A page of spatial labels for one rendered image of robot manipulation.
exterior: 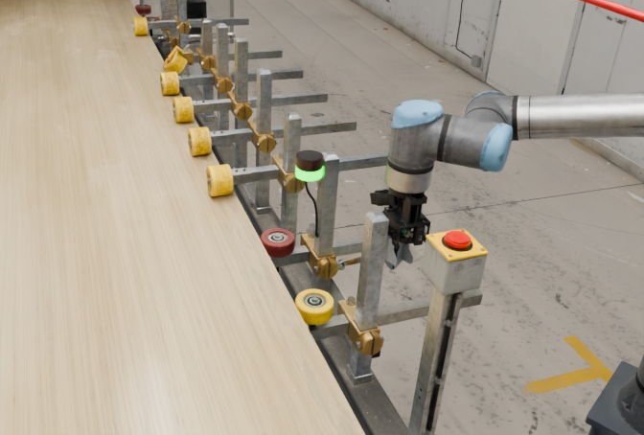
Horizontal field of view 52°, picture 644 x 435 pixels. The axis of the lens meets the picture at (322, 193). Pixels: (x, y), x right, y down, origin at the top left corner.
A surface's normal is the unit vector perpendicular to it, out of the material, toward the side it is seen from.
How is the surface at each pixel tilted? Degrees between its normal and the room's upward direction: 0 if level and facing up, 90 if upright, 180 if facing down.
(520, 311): 0
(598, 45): 90
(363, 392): 0
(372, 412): 0
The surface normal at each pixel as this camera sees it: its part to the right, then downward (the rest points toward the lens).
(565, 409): 0.06, -0.87
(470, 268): 0.36, 0.47
